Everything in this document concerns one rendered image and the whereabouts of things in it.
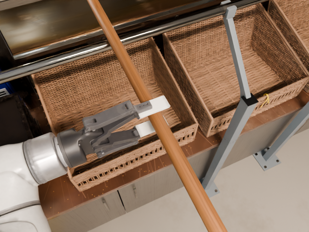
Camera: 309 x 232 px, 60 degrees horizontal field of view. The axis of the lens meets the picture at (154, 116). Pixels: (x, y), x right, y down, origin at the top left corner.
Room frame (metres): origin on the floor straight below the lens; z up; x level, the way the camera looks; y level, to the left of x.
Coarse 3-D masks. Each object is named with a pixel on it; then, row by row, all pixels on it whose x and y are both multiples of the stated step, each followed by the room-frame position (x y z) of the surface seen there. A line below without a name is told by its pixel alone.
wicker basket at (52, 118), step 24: (144, 48) 0.95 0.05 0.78; (48, 72) 0.76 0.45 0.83; (72, 72) 0.79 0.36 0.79; (96, 72) 0.83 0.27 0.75; (144, 72) 0.91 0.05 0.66; (168, 72) 0.79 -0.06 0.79; (48, 96) 0.72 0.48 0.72; (72, 96) 0.75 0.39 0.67; (120, 96) 0.81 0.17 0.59; (168, 96) 0.78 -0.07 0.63; (48, 120) 0.54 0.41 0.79; (72, 120) 0.67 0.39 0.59; (144, 120) 0.67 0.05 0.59; (168, 120) 0.67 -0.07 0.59; (192, 120) 0.59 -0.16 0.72; (144, 144) 0.54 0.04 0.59; (72, 168) 0.41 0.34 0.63; (96, 168) 0.37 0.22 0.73; (120, 168) 0.41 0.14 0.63
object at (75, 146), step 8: (72, 128) 0.26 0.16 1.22; (64, 136) 0.24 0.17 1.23; (72, 136) 0.24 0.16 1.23; (80, 136) 0.24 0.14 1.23; (88, 136) 0.24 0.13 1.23; (96, 136) 0.25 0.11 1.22; (64, 144) 0.23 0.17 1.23; (72, 144) 0.23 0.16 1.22; (80, 144) 0.23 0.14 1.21; (88, 144) 0.24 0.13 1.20; (64, 152) 0.21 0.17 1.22; (72, 152) 0.21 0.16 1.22; (80, 152) 0.22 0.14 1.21; (88, 152) 0.24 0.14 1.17; (72, 160) 0.20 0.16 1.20; (80, 160) 0.21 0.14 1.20
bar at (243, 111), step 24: (240, 0) 0.74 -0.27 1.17; (264, 0) 0.77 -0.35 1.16; (168, 24) 0.63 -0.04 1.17; (96, 48) 0.54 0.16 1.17; (0, 72) 0.45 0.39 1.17; (24, 72) 0.46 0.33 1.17; (240, 72) 0.59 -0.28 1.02; (240, 96) 0.56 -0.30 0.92; (240, 120) 0.50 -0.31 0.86; (216, 168) 0.51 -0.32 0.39; (264, 168) 0.65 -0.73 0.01; (216, 192) 0.50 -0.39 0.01
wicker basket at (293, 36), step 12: (276, 0) 1.24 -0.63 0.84; (300, 0) 1.33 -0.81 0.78; (276, 12) 1.26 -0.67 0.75; (288, 12) 1.29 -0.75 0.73; (300, 12) 1.33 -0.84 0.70; (276, 24) 1.17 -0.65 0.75; (288, 24) 1.10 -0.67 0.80; (300, 24) 1.32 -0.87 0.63; (264, 36) 1.20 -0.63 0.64; (288, 36) 1.08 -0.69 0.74; (300, 36) 1.26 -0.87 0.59; (300, 48) 1.15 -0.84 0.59
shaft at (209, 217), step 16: (96, 0) 0.70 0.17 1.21; (96, 16) 0.64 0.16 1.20; (112, 32) 0.56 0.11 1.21; (112, 48) 0.52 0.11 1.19; (128, 64) 0.45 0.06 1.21; (144, 96) 0.35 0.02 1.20; (160, 112) 0.32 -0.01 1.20; (160, 128) 0.27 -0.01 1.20; (176, 144) 0.24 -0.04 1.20; (176, 160) 0.20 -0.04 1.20; (192, 176) 0.17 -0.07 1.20; (192, 192) 0.14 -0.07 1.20; (208, 208) 0.11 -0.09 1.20; (208, 224) 0.09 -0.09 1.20
